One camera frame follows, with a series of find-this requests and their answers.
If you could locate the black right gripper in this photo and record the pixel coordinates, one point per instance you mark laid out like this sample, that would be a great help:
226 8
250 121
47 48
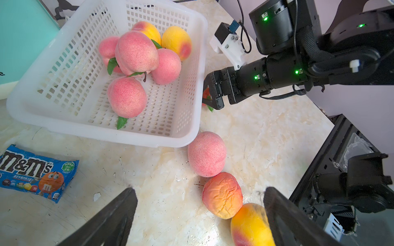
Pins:
237 85

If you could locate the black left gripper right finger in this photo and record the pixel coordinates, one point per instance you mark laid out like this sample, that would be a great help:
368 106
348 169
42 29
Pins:
289 225

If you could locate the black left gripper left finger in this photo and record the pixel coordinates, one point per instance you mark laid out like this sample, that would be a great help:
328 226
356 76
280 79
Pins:
109 227

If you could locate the orange red peach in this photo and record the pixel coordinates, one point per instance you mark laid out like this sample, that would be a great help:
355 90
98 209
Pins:
205 93

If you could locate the yellow peach front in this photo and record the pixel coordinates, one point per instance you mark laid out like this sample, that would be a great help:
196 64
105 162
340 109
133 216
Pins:
250 227

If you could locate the yellow peach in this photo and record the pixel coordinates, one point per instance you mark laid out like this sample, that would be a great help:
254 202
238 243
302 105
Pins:
177 40
149 30
250 227

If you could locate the small pink peach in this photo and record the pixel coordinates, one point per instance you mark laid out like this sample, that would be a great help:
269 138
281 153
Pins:
169 67

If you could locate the orange pink peach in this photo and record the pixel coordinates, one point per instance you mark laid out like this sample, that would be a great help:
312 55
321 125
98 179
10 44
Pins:
222 196

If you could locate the pink peach with leaf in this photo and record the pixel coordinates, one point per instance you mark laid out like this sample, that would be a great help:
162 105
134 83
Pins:
107 49

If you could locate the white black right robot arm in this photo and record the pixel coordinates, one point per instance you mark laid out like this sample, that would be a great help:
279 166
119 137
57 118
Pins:
357 50

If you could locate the blue candy packet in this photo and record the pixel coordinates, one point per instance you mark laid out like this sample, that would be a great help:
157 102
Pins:
40 175

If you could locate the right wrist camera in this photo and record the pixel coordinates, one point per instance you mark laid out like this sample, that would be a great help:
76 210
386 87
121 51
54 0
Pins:
226 41

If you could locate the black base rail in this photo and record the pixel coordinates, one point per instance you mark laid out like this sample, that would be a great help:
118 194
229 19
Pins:
348 190

